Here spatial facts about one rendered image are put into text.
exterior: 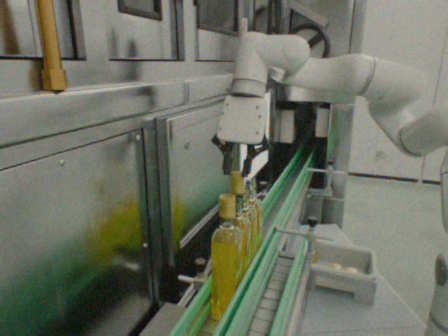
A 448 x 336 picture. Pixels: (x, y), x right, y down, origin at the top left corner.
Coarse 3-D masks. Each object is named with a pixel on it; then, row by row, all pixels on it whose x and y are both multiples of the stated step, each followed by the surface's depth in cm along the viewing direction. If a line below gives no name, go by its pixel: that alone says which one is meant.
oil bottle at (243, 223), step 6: (246, 216) 80; (234, 222) 77; (240, 222) 77; (246, 222) 78; (240, 228) 77; (246, 228) 78; (246, 234) 78; (246, 240) 79; (246, 246) 79; (246, 252) 80; (246, 258) 80; (246, 264) 81; (246, 270) 81
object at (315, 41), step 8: (304, 24) 158; (312, 24) 157; (288, 32) 162; (304, 32) 163; (312, 32) 161; (320, 32) 156; (312, 40) 159; (320, 40) 161; (312, 48) 163; (320, 48) 162; (312, 56) 164; (320, 56) 163
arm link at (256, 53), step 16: (256, 32) 72; (240, 48) 73; (256, 48) 71; (272, 48) 71; (288, 48) 70; (304, 48) 70; (240, 64) 72; (256, 64) 72; (272, 64) 72; (288, 64) 71; (304, 64) 71; (256, 80) 72
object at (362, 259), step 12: (324, 240) 119; (324, 252) 119; (336, 252) 118; (348, 252) 116; (360, 252) 115; (372, 252) 112; (312, 264) 105; (324, 264) 118; (348, 264) 117; (360, 264) 116; (372, 264) 106; (360, 276) 100; (372, 276) 100
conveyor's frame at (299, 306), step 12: (324, 144) 241; (324, 156) 239; (312, 180) 178; (300, 192) 152; (300, 204) 141; (300, 216) 145; (288, 228) 120; (288, 240) 119; (300, 276) 93; (300, 288) 88; (300, 300) 84; (300, 312) 83; (288, 324) 76; (300, 324) 87
